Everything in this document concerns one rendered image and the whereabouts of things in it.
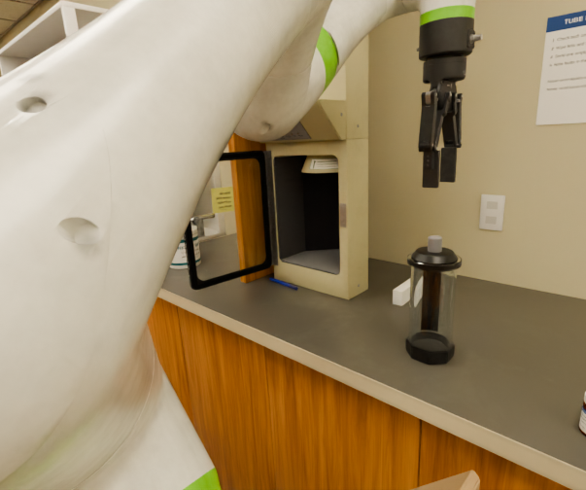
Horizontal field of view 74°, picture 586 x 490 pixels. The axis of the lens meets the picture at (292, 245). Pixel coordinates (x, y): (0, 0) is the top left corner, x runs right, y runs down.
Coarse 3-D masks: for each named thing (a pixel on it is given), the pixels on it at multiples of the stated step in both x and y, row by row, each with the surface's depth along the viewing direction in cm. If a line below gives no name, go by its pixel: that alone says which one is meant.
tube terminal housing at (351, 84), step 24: (360, 48) 103; (360, 72) 105; (336, 96) 104; (360, 96) 107; (360, 120) 108; (288, 144) 120; (312, 144) 113; (336, 144) 108; (360, 144) 110; (360, 168) 112; (360, 192) 114; (360, 216) 115; (360, 240) 117; (288, 264) 132; (360, 264) 119; (312, 288) 127; (336, 288) 120; (360, 288) 121
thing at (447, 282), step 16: (416, 272) 80; (432, 272) 78; (448, 272) 78; (416, 288) 81; (432, 288) 79; (448, 288) 79; (416, 304) 82; (432, 304) 80; (448, 304) 80; (416, 320) 83; (432, 320) 81; (448, 320) 81; (416, 336) 84; (432, 336) 82; (448, 336) 82
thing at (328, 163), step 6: (312, 156) 119; (318, 156) 117; (324, 156) 116; (330, 156) 116; (306, 162) 120; (312, 162) 118; (318, 162) 117; (324, 162) 116; (330, 162) 116; (336, 162) 116; (306, 168) 119; (312, 168) 117; (318, 168) 116; (324, 168) 116; (330, 168) 115; (336, 168) 115
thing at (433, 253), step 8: (432, 240) 79; (440, 240) 79; (424, 248) 83; (432, 248) 80; (440, 248) 80; (416, 256) 80; (424, 256) 79; (432, 256) 78; (440, 256) 78; (448, 256) 78; (456, 256) 80
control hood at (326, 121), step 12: (312, 108) 97; (324, 108) 96; (336, 108) 100; (300, 120) 104; (312, 120) 101; (324, 120) 99; (336, 120) 101; (312, 132) 106; (324, 132) 104; (336, 132) 102
